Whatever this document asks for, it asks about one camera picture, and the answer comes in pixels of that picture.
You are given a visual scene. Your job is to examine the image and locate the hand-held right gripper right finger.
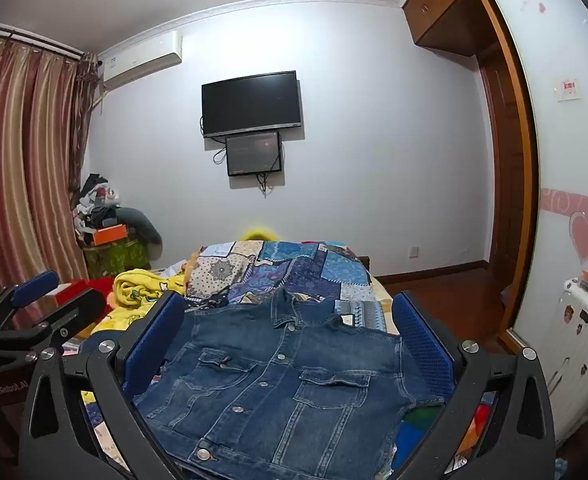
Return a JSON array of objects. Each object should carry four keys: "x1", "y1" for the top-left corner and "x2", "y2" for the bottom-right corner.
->
[{"x1": 391, "y1": 291, "x2": 557, "y2": 480}]

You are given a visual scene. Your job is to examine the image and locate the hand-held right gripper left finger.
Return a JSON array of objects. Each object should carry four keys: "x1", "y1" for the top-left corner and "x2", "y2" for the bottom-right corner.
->
[{"x1": 18, "y1": 290, "x2": 189, "y2": 480}]

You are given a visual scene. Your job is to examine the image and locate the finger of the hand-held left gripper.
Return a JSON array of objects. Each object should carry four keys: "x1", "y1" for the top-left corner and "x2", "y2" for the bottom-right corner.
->
[
  {"x1": 0, "y1": 290, "x2": 107, "y2": 367},
  {"x1": 0, "y1": 270, "x2": 60, "y2": 333}
]

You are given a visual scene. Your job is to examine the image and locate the dark blue jeans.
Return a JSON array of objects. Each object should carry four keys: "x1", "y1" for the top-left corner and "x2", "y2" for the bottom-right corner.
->
[{"x1": 133, "y1": 287, "x2": 447, "y2": 480}]

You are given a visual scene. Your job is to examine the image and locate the pile of clothes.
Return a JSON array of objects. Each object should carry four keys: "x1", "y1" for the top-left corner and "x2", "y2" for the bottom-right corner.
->
[{"x1": 71, "y1": 174, "x2": 123, "y2": 241}]

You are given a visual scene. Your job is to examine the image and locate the red cloth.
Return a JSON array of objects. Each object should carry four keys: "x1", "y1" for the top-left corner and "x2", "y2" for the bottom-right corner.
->
[{"x1": 39, "y1": 277, "x2": 121, "y2": 312}]

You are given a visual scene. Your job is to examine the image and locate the yellow printed blanket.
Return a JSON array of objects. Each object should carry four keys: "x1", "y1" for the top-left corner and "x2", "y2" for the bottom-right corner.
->
[{"x1": 91, "y1": 268, "x2": 191, "y2": 333}]

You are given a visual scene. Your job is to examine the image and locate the green patterned cloth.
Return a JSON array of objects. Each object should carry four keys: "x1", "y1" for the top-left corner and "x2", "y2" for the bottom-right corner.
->
[{"x1": 83, "y1": 240, "x2": 151, "y2": 279}]

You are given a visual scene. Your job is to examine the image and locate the orange box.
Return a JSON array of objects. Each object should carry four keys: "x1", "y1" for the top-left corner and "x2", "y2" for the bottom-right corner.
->
[{"x1": 92, "y1": 225, "x2": 129, "y2": 246}]

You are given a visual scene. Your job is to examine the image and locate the colourful printed bed sheet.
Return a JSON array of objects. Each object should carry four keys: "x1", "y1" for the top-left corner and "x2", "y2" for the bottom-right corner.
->
[{"x1": 81, "y1": 389, "x2": 499, "y2": 480}]

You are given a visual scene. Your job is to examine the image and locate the grey plush cushion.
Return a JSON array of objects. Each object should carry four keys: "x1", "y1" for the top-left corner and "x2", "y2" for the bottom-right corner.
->
[{"x1": 116, "y1": 207, "x2": 163, "y2": 247}]

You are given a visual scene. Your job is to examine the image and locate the red striped curtain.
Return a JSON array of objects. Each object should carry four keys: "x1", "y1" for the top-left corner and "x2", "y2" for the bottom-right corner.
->
[{"x1": 0, "y1": 32, "x2": 98, "y2": 297}]

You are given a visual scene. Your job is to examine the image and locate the yellow round object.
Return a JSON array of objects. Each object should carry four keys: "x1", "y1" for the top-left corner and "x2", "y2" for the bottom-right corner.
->
[{"x1": 239, "y1": 227, "x2": 277, "y2": 244}]

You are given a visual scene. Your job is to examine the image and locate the white radiator with stickers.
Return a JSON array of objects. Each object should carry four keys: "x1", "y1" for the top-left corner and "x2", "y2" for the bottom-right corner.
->
[{"x1": 548, "y1": 277, "x2": 588, "y2": 442}]

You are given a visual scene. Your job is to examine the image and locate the white sliding door pink hearts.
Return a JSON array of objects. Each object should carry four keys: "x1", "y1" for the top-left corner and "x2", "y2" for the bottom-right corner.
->
[{"x1": 488, "y1": 0, "x2": 588, "y2": 441}]

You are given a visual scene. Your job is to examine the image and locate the white air conditioner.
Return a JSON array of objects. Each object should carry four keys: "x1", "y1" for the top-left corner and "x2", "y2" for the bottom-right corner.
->
[{"x1": 99, "y1": 30, "x2": 183, "y2": 92}]

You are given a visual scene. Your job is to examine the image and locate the white paper note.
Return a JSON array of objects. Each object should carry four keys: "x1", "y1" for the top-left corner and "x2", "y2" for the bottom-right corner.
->
[{"x1": 556, "y1": 77, "x2": 582, "y2": 102}]

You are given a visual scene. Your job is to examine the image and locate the wooden overhead cabinet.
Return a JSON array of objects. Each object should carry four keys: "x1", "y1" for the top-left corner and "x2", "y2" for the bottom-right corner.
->
[{"x1": 402, "y1": 0, "x2": 504, "y2": 58}]

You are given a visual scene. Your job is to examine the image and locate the wooden door frame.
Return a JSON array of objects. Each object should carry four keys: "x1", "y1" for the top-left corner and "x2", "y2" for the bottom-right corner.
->
[{"x1": 474, "y1": 0, "x2": 542, "y2": 357}]

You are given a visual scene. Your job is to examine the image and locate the small black wall monitor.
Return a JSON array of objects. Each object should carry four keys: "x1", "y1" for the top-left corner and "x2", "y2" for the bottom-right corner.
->
[{"x1": 225, "y1": 131, "x2": 283, "y2": 177}]

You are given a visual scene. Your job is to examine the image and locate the black wall television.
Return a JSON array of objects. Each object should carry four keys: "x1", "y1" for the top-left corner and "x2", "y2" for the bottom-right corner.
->
[{"x1": 201, "y1": 71, "x2": 305, "y2": 139}]

